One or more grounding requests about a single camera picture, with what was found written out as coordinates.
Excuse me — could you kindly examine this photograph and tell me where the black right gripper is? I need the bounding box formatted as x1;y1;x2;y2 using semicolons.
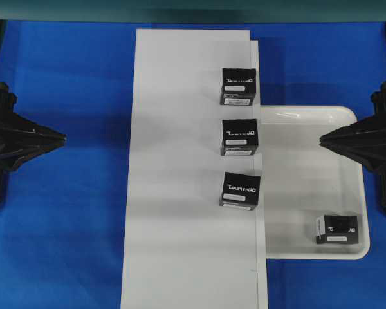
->
319;113;386;173

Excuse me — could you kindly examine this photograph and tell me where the black box from tray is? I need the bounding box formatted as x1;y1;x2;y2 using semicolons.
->
315;215;359;244

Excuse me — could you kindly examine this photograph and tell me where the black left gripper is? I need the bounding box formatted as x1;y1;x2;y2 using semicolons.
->
0;112;67;171

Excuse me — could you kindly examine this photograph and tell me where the white base board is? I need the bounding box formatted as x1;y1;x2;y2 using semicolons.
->
121;29;268;308

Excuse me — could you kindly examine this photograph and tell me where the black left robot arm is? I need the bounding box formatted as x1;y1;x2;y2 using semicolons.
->
0;19;66;203

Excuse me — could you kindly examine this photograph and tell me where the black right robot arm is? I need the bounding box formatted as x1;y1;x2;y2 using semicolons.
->
320;23;386;214

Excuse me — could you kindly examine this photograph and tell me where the blue table cloth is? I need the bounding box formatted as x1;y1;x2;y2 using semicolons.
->
0;21;386;308

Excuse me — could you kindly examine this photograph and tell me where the black box far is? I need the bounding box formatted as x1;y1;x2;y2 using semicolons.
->
220;68;257;106

